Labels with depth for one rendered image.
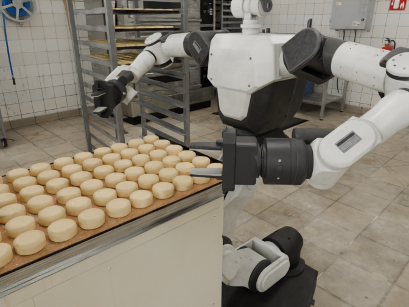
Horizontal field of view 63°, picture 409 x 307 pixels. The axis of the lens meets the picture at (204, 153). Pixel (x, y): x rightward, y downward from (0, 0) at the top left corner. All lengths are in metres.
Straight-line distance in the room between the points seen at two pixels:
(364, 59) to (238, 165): 0.41
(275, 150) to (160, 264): 0.42
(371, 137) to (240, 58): 0.50
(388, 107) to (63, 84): 4.57
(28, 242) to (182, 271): 0.41
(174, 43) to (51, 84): 3.68
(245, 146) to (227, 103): 0.50
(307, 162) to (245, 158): 0.11
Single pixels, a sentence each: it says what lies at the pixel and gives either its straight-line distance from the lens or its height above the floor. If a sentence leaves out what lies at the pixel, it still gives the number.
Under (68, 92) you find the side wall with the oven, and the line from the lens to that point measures 5.02.
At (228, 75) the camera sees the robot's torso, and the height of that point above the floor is 1.12.
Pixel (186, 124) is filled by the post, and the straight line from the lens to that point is 2.13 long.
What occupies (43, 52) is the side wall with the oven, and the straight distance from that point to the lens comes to 4.87.
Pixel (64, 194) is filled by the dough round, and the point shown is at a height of 0.92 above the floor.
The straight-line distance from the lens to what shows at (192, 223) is 0.86.
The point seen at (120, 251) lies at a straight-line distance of 0.76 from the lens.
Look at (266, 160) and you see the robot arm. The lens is 0.60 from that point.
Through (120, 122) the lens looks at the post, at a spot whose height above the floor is 0.75.
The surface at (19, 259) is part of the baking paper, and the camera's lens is 0.66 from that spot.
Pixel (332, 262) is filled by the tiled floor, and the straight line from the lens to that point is 2.11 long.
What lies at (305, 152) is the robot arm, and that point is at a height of 1.06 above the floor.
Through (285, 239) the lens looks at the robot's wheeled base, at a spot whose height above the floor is 0.35.
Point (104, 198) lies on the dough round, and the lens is 0.75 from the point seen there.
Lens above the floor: 1.28
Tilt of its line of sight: 22 degrees down
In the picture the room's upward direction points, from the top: straight up
